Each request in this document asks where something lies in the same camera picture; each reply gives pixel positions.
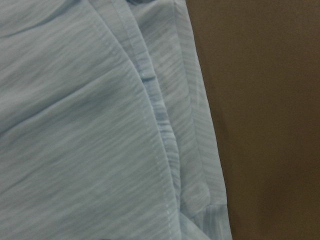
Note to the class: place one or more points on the light blue button-up shirt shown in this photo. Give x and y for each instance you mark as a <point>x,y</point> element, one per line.
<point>105,126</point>

